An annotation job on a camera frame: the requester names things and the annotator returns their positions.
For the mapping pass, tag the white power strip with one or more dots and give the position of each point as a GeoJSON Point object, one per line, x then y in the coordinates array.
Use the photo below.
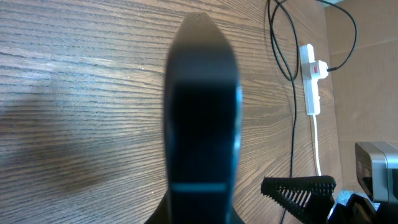
{"type": "Point", "coordinates": [310, 86]}

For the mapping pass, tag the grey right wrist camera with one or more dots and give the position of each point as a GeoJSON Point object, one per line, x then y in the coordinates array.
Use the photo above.
{"type": "Point", "coordinates": [376, 170]}

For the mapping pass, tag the white charger plug adapter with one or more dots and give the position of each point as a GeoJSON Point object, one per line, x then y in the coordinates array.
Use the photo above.
{"type": "Point", "coordinates": [318, 70]}

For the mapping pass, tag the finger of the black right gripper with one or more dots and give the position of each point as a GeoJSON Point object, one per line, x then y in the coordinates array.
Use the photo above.
{"type": "Point", "coordinates": [309, 199]}

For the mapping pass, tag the blue screen Galaxy smartphone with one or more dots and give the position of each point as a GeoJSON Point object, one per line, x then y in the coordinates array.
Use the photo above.
{"type": "Point", "coordinates": [203, 113]}

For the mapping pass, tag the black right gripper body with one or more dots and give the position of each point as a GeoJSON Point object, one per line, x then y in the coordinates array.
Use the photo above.
{"type": "Point", "coordinates": [359, 210]}

